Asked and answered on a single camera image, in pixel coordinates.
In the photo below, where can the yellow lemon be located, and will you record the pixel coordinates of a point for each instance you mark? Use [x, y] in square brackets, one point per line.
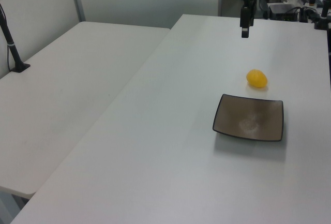
[256, 78]

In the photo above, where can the brown square ceramic plate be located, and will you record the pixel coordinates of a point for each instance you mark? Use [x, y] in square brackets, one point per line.
[240, 115]

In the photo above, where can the black electronics box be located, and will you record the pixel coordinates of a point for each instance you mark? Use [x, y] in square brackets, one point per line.
[280, 10]

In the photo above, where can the black clamp stand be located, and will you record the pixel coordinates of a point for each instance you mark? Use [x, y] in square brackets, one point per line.
[323, 23]

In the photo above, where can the grey table leg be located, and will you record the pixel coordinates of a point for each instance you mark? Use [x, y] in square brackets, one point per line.
[6, 208]

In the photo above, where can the black camera pole with base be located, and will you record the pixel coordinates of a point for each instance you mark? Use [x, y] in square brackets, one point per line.
[13, 49]

